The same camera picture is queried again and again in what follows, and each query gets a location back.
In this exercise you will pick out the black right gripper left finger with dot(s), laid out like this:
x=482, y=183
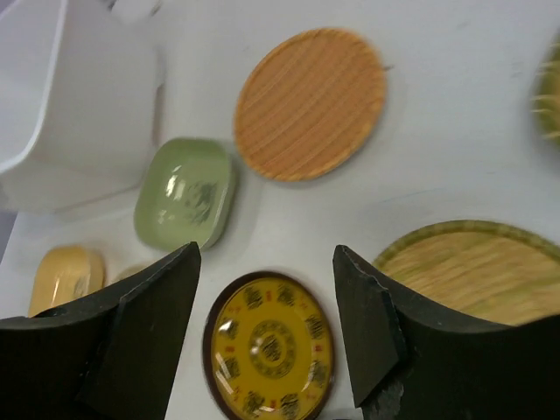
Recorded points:
x=110, y=355

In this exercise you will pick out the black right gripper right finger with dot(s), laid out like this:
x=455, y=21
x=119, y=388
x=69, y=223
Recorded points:
x=409, y=357

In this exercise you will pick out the round orange woven plate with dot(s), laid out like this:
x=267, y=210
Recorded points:
x=310, y=104

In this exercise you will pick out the square green-rimmed bamboo tray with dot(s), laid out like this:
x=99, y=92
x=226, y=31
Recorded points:
x=544, y=102

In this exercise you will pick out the white plastic bin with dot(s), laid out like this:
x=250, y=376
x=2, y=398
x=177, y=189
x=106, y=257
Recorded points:
x=78, y=98

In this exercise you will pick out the yellow square panda dish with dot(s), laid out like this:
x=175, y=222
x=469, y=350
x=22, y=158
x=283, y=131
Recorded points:
x=65, y=274

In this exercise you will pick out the round green-rimmed bamboo plate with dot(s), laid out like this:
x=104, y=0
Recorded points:
x=489, y=270

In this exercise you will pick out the yellow ornate round plate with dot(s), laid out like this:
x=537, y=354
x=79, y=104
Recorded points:
x=268, y=350

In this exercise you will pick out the green square panda dish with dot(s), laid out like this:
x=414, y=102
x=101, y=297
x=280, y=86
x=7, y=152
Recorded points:
x=186, y=195

